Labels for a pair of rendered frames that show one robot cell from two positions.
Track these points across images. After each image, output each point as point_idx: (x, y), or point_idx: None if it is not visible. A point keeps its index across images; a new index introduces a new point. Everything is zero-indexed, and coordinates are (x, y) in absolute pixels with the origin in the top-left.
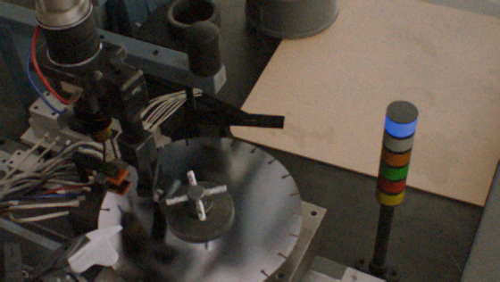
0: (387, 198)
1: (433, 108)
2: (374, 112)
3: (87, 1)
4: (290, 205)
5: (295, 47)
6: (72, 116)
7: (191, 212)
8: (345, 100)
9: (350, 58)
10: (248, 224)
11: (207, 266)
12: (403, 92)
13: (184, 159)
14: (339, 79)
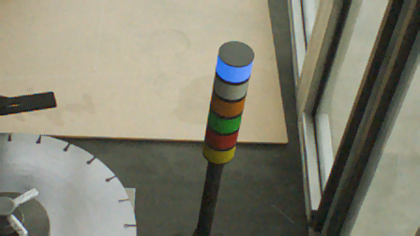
0: (221, 155)
1: (191, 49)
2: (128, 67)
3: None
4: (112, 192)
5: (5, 8)
6: None
7: (2, 233)
8: (90, 60)
9: (76, 9)
10: (72, 228)
11: None
12: (151, 37)
13: None
14: (74, 37)
